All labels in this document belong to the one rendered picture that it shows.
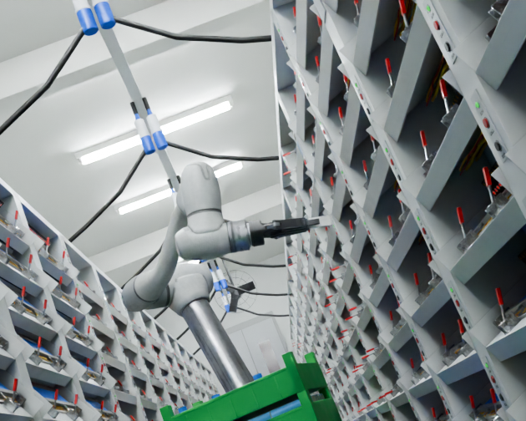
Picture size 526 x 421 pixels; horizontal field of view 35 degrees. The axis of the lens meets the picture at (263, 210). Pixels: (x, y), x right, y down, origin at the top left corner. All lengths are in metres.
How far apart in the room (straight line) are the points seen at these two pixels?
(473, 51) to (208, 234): 1.17
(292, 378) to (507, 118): 0.66
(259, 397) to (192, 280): 1.26
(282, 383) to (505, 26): 0.82
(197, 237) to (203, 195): 0.12
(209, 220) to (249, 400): 0.80
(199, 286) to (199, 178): 0.59
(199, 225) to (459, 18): 1.18
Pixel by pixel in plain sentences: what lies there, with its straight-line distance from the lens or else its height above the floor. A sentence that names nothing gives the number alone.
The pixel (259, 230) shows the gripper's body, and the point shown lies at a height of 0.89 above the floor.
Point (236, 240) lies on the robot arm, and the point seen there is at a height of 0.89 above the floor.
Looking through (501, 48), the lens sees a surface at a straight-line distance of 1.30.
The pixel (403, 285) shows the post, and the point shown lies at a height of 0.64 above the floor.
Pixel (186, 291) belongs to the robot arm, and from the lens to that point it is 2.89.
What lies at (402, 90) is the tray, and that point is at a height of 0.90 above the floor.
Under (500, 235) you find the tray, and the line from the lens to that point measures 1.61.
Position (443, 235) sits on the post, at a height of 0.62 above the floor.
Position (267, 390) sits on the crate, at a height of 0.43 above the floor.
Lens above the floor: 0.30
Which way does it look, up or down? 16 degrees up
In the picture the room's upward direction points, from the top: 22 degrees counter-clockwise
